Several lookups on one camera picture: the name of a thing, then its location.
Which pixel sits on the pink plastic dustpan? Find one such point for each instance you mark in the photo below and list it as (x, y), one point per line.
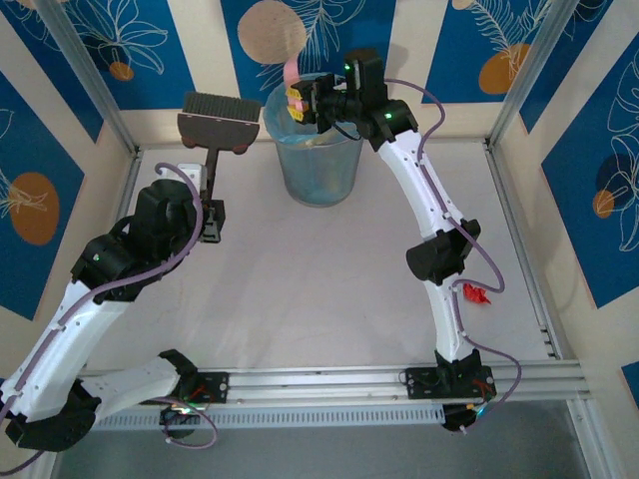
(291, 72)

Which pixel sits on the dark brown hand brush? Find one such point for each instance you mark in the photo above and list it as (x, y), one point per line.
(219, 125)

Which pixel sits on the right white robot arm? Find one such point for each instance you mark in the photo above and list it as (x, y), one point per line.
(414, 179)

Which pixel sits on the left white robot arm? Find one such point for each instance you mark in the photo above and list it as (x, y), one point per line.
(60, 344)

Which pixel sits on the blue plastic bin liner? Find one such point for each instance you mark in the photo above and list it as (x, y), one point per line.
(272, 117)

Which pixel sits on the grey mesh wastebasket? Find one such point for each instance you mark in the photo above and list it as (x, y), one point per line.
(319, 174)

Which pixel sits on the red crumpled paper scrap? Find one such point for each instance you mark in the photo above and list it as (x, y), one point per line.
(476, 294)

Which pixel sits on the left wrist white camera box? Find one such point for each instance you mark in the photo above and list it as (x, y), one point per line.
(192, 174)

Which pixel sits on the aluminium table edge rail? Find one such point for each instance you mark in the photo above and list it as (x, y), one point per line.
(127, 169)
(519, 239)

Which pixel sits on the aluminium frame post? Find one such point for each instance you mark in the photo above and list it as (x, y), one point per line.
(534, 75)
(85, 75)

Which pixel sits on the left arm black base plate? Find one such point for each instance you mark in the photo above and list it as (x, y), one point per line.
(214, 386)

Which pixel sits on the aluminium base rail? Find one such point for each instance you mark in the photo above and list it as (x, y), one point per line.
(319, 386)

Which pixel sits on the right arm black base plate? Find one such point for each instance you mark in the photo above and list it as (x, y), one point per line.
(422, 384)

